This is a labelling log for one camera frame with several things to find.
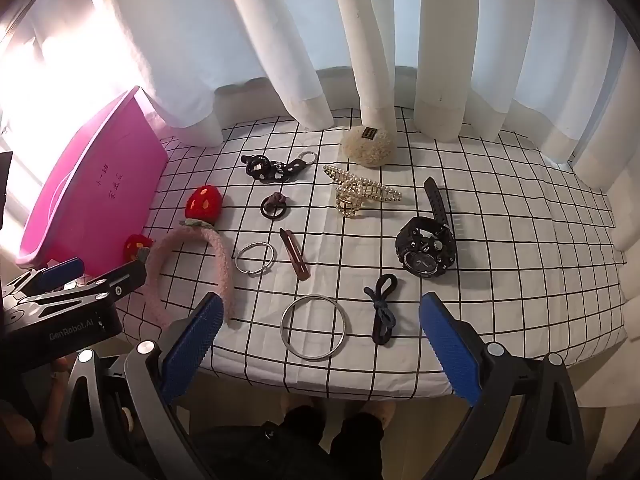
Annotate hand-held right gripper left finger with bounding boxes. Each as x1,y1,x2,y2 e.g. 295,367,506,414
42,291,224,480

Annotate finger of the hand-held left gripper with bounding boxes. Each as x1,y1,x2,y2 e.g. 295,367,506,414
5,257,86,297
62,259,148,306

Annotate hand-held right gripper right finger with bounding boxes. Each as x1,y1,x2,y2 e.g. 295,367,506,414
419,291,586,480

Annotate pink plastic basin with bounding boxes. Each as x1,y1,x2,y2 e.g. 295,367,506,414
14,85,169,278

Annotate large silver bangle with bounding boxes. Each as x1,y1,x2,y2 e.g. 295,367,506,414
280,294,347,362

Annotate pink strawberry headband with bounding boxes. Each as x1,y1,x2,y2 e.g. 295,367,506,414
124,185,236,331

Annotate black hair comb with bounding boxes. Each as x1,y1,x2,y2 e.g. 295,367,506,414
395,176,458,278

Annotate brown hair clip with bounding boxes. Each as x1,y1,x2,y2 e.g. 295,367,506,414
279,228,312,281

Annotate pearl hair claw clip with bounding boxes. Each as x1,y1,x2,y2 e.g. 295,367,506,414
322,164,404,220

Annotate person's left hand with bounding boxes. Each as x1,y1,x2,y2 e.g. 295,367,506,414
0,360,73,461

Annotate white checked tablecloth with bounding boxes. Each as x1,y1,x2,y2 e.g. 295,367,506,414
117,105,628,401

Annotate small silver bangle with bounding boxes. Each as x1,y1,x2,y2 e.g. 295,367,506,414
235,241,277,277

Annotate person's dark pants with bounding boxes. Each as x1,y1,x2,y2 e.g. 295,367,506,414
190,405,386,480

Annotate white curtain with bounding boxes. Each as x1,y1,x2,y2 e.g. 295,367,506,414
0,0,640,256

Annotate navy bow hair tie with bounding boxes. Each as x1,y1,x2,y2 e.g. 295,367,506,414
363,273,400,347

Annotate black purple hair tie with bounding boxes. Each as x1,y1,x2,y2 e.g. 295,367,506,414
260,191,290,222

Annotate black keychain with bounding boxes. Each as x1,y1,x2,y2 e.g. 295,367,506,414
240,149,319,183

